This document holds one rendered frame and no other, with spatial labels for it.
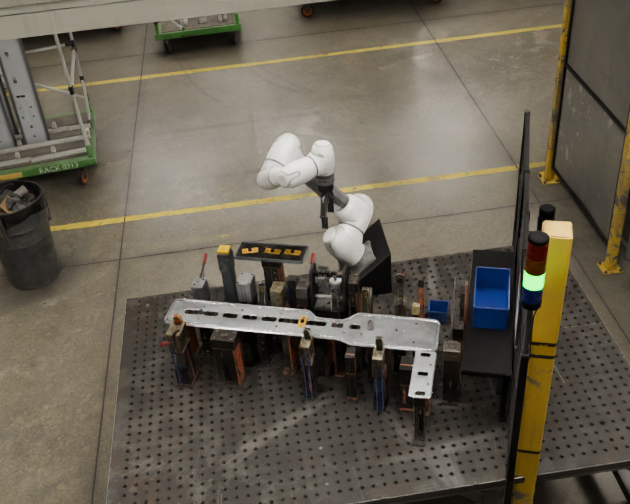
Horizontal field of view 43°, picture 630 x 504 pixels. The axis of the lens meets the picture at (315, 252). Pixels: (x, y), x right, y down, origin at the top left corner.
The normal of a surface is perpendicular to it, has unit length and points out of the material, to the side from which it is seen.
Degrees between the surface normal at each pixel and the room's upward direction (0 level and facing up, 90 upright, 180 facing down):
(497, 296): 0
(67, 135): 0
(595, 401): 0
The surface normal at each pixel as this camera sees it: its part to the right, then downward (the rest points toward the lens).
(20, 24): 0.13, 0.59
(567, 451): -0.07, -0.79
